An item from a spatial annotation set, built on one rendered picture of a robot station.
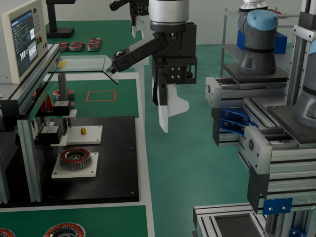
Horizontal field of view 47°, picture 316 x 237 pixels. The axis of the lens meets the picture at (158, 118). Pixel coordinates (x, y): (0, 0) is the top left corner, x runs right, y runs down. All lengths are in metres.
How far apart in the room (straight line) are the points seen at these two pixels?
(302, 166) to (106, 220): 0.59
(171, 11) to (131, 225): 0.66
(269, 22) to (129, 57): 0.87
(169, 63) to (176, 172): 2.08
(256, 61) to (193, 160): 1.54
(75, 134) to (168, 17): 0.98
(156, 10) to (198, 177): 2.10
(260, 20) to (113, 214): 0.88
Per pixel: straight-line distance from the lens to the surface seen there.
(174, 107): 0.70
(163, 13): 0.68
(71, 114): 1.52
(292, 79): 1.41
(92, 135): 1.55
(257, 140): 1.07
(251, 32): 1.49
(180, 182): 2.63
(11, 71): 1.17
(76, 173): 1.30
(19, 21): 1.24
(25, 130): 1.10
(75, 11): 6.60
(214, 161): 2.90
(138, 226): 1.11
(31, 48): 1.34
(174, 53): 0.72
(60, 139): 1.32
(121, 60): 0.70
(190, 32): 0.71
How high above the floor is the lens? 1.47
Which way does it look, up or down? 24 degrees down
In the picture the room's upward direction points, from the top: straight up
